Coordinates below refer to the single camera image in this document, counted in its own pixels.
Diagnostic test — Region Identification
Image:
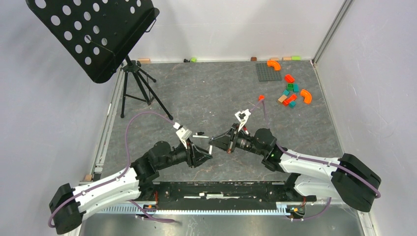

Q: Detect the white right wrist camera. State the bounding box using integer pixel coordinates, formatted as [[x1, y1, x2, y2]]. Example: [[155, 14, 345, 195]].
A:
[[235, 109, 251, 131]]

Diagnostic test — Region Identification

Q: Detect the orange curved block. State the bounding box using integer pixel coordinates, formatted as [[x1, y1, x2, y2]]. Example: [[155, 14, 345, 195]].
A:
[[299, 89, 312, 104], [267, 60, 281, 71]]

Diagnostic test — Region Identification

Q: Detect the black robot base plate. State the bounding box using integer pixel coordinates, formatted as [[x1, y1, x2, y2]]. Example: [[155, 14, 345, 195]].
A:
[[136, 181, 317, 210]]

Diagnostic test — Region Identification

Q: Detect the orange curved block top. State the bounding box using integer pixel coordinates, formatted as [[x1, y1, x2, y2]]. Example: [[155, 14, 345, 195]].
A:
[[267, 60, 281, 71]]

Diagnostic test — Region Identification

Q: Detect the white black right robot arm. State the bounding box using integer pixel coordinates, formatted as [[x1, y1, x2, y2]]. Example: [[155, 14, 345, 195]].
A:
[[209, 124, 382, 212]]

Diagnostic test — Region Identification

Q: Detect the grey lego baseplate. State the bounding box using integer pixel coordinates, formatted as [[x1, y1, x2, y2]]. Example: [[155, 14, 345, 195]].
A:
[[255, 63, 282, 82]]

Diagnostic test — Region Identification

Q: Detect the tan wooden block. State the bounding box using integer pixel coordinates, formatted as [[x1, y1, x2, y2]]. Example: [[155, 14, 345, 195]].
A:
[[277, 95, 287, 103]]

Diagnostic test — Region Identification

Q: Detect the orange curved block right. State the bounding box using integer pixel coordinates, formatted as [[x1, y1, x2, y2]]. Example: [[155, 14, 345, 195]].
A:
[[299, 89, 312, 104]]

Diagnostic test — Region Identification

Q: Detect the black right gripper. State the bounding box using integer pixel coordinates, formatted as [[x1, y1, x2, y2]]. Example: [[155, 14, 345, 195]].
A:
[[208, 123, 266, 156]]

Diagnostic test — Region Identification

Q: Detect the teal brick right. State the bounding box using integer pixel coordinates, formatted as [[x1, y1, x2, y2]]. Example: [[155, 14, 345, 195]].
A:
[[293, 84, 299, 93]]

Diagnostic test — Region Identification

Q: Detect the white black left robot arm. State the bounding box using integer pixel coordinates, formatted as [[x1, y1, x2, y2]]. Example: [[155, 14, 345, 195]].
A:
[[48, 140, 212, 235]]

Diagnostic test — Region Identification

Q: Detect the red long brick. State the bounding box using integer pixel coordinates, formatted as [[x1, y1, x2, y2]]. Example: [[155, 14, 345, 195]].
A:
[[283, 94, 297, 106]]

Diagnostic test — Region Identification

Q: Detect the black perforated music stand desk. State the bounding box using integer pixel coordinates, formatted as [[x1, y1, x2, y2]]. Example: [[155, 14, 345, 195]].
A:
[[26, 0, 160, 84]]

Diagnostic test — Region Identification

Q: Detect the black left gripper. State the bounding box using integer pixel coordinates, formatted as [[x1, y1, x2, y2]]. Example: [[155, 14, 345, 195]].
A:
[[157, 138, 212, 170]]

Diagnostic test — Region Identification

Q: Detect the red brick upper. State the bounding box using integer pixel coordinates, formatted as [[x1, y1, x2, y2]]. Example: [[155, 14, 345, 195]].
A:
[[284, 74, 295, 84]]

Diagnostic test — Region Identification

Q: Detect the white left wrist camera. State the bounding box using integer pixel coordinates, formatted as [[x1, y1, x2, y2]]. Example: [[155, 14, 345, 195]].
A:
[[173, 122, 192, 149]]

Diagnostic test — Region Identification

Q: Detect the black tripod stand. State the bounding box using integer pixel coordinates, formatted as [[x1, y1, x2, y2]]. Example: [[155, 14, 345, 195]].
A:
[[120, 56, 174, 120]]

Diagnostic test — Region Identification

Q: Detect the wooden block at wall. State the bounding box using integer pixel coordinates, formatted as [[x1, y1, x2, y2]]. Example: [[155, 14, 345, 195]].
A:
[[137, 58, 151, 64]]

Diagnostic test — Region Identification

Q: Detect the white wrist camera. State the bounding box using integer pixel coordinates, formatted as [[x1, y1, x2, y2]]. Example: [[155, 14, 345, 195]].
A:
[[235, 109, 251, 131], [173, 122, 192, 149]]

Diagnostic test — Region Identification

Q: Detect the teal brick lower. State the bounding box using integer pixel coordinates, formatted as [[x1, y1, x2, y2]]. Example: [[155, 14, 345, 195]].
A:
[[289, 101, 297, 108]]

